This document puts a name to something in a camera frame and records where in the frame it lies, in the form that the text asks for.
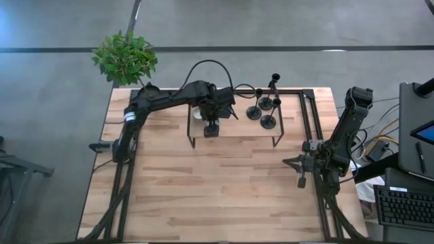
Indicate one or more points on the grey metal side table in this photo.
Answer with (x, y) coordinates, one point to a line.
(20, 166)

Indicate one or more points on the black pen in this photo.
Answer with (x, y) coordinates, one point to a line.
(421, 157)

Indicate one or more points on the tall black candlestick holder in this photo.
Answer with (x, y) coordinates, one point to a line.
(266, 104)

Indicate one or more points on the white plastic bag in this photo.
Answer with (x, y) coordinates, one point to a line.
(364, 189)

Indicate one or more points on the black desk edge bar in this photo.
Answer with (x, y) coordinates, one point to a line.
(373, 169)

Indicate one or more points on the tablet with blue screen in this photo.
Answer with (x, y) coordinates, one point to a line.
(425, 133)

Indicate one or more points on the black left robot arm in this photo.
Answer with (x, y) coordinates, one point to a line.
(162, 100)

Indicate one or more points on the white tealight candle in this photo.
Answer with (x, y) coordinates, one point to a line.
(197, 114)

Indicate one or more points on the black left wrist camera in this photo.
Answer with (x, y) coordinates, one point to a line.
(226, 100)

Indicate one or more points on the wooden shelf riser, black legs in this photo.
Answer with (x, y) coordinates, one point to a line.
(237, 129)

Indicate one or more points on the black plant pot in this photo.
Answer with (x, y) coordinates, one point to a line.
(149, 89)

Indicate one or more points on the black power adapter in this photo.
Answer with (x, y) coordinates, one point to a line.
(378, 152)

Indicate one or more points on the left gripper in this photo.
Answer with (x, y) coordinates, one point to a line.
(209, 110)

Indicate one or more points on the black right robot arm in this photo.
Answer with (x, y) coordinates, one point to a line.
(349, 128)

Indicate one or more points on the black aluminium table frame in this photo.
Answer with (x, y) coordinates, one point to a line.
(291, 91)

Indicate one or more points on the green leafy plant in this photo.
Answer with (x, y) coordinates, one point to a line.
(125, 57)

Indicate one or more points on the black monitor stand pole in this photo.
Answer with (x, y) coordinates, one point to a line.
(425, 88)

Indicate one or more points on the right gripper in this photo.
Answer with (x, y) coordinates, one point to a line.
(313, 162)

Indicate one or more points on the black computer keyboard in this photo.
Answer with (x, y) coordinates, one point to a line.
(403, 206)

